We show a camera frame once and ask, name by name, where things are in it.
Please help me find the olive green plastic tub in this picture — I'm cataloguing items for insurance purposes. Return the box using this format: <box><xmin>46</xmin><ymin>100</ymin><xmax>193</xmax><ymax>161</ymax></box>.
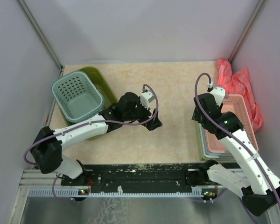
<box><xmin>51</xmin><ymin>66</ymin><xmax>118</xmax><ymax>126</ymax></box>

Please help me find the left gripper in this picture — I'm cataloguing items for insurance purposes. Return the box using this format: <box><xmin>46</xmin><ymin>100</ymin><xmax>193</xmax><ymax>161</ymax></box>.
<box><xmin>124</xmin><ymin>98</ymin><xmax>162</xmax><ymax>131</ymax></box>

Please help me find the light green perforated tray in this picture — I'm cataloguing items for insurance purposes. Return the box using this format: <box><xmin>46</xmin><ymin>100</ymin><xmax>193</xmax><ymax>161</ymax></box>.
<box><xmin>196</xmin><ymin>123</ymin><xmax>235</xmax><ymax>162</ymax></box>

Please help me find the red plastic bag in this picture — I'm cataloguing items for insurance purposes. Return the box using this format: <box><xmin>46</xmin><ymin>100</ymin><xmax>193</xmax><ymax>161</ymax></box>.
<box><xmin>216</xmin><ymin>59</ymin><xmax>264</xmax><ymax>132</ymax></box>

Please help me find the purple cable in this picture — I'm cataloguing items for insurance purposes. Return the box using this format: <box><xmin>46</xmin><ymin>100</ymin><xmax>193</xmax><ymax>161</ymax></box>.
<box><xmin>23</xmin><ymin>84</ymin><xmax>159</xmax><ymax>206</ymax></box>
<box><xmin>195</xmin><ymin>73</ymin><xmax>280</xmax><ymax>224</ymax></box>

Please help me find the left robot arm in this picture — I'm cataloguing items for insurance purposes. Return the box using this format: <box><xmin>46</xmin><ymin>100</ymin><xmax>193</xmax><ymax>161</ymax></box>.
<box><xmin>28</xmin><ymin>91</ymin><xmax>162</xmax><ymax>185</ymax></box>

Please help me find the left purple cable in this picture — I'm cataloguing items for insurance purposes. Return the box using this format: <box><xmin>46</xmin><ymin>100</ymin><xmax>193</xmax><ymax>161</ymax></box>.
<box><xmin>23</xmin><ymin>84</ymin><xmax>159</xmax><ymax>206</ymax></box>

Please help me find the teal perforated basket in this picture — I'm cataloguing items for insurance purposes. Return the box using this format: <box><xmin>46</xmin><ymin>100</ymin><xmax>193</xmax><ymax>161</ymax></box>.
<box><xmin>51</xmin><ymin>70</ymin><xmax>105</xmax><ymax>123</ymax></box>

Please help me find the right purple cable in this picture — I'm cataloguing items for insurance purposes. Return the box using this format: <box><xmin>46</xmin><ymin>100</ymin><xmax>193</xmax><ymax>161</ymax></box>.
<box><xmin>195</xmin><ymin>73</ymin><xmax>280</xmax><ymax>224</ymax></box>

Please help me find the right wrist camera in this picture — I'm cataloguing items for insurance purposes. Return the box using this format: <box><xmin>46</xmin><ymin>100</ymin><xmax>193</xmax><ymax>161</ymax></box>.
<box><xmin>207</xmin><ymin>82</ymin><xmax>229</xmax><ymax>106</ymax></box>

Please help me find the white perforated tray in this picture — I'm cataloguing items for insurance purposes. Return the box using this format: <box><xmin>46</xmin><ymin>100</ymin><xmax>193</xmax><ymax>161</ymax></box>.
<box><xmin>198</xmin><ymin>124</ymin><xmax>235</xmax><ymax>162</ymax></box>

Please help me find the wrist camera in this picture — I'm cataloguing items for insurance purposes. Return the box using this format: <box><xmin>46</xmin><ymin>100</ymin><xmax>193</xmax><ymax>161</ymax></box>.
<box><xmin>140</xmin><ymin>84</ymin><xmax>159</xmax><ymax>110</ymax></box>
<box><xmin>207</xmin><ymin>82</ymin><xmax>229</xmax><ymax>106</ymax></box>

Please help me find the grey slotted cable duct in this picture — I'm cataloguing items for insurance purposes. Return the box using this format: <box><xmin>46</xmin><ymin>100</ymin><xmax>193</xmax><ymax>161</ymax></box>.
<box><xmin>28</xmin><ymin>188</ymin><xmax>220</xmax><ymax>198</ymax></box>

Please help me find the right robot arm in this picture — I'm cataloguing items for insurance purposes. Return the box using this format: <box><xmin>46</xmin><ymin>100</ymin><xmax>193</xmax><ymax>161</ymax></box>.
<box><xmin>192</xmin><ymin>93</ymin><xmax>280</xmax><ymax>217</ymax></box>

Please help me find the blue perforated tray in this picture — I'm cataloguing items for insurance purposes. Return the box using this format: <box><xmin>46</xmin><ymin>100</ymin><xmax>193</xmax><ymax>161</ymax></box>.
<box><xmin>198</xmin><ymin>124</ymin><xmax>223</xmax><ymax>158</ymax></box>

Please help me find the pink perforated tray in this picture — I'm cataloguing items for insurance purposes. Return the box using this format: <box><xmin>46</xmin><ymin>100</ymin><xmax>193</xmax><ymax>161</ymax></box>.
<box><xmin>203</xmin><ymin>94</ymin><xmax>259</xmax><ymax>154</ymax></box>

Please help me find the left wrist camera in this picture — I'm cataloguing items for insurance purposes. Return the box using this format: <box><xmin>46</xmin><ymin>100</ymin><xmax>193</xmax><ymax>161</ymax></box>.
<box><xmin>140</xmin><ymin>84</ymin><xmax>159</xmax><ymax>110</ymax></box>

